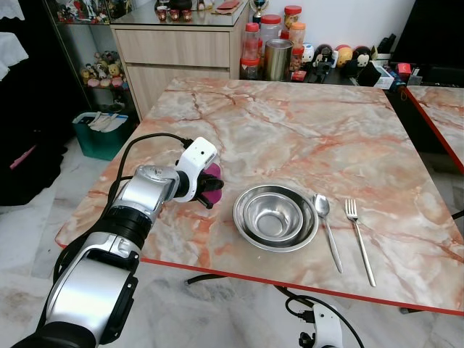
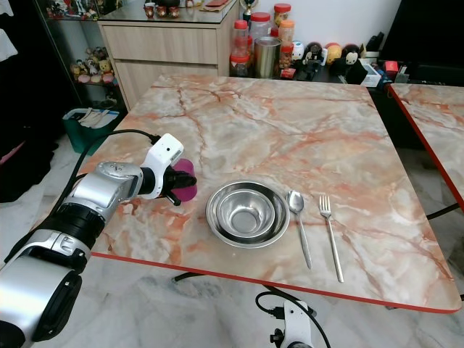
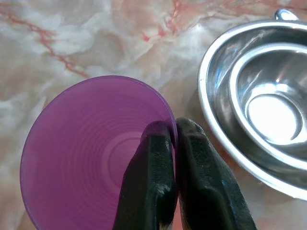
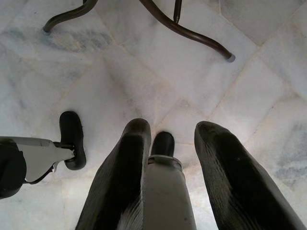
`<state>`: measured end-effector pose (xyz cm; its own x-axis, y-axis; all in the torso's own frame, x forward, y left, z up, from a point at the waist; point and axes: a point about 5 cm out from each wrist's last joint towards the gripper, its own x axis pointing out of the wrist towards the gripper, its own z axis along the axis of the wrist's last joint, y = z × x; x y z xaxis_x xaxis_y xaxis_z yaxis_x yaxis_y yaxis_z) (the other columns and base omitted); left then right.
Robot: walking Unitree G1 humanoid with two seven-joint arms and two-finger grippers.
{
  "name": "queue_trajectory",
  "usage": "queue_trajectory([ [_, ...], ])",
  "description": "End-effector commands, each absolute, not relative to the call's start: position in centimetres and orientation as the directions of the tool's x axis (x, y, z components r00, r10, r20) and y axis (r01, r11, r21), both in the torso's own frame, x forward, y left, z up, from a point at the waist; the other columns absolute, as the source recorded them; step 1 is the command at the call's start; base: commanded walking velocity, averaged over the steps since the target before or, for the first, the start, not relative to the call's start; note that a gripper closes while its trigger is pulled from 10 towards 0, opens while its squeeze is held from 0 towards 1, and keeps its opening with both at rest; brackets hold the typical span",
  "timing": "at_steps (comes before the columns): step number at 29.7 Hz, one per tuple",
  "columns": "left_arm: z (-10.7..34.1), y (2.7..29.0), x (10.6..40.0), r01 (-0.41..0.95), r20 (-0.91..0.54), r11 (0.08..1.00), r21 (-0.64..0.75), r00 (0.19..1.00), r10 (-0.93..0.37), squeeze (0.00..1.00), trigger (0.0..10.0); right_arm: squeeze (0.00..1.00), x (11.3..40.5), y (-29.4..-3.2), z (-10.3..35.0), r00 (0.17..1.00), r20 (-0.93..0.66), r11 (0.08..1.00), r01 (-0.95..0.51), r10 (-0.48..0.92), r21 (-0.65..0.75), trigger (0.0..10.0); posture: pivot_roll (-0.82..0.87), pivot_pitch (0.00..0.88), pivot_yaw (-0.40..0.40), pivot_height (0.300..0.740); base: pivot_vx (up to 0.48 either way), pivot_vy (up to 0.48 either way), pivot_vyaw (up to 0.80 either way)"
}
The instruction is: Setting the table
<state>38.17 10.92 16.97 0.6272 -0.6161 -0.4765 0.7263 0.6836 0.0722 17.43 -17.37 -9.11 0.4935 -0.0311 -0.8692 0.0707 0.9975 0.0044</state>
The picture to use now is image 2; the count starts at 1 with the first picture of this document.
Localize magenta plastic cup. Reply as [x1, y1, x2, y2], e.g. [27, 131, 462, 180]
[174, 159, 199, 204]

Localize small steel bowl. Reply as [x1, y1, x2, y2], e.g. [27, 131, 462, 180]
[215, 186, 277, 237]

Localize green storage bin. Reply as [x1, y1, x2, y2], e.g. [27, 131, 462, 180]
[62, 107, 120, 156]

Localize large steel dish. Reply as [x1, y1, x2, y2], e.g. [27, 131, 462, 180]
[205, 180, 291, 249]

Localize steel spoon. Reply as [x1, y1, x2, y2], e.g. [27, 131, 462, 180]
[286, 189, 313, 270]

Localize wooden drawer cabinet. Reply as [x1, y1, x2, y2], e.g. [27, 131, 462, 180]
[97, 13, 241, 111]

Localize steel canister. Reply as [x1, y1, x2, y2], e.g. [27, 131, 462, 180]
[254, 36, 283, 80]

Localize steel fork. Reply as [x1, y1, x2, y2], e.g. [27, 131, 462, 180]
[318, 194, 346, 284]

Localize black hanging clothes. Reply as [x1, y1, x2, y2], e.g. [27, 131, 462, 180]
[0, 0, 60, 204]

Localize white plush toy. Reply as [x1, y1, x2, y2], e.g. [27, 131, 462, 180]
[289, 41, 306, 63]

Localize glass display shelf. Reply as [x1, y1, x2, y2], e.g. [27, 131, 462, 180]
[35, 0, 118, 111]

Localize black round plush toy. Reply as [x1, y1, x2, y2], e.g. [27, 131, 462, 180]
[303, 41, 326, 73]

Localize small trophy cup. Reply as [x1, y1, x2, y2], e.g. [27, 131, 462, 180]
[240, 0, 256, 21]

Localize yellow plush toy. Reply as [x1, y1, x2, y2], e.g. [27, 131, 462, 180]
[324, 41, 343, 66]

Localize black mouse plush toy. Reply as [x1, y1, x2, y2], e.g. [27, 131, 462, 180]
[332, 43, 363, 78]

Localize black television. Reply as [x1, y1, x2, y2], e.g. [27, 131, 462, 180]
[380, 0, 464, 68]

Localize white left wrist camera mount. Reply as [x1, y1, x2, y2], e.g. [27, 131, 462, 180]
[141, 133, 185, 200]

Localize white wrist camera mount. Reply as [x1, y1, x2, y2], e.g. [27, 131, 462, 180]
[141, 133, 185, 200]
[268, 300, 315, 348]

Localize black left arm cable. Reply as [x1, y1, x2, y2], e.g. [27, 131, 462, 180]
[71, 128, 162, 204]

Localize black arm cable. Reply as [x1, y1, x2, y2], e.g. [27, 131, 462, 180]
[71, 128, 162, 204]
[254, 285, 336, 348]

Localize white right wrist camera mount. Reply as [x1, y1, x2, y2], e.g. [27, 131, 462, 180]
[268, 300, 315, 348]

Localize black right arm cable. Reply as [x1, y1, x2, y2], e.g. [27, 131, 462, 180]
[254, 285, 336, 348]

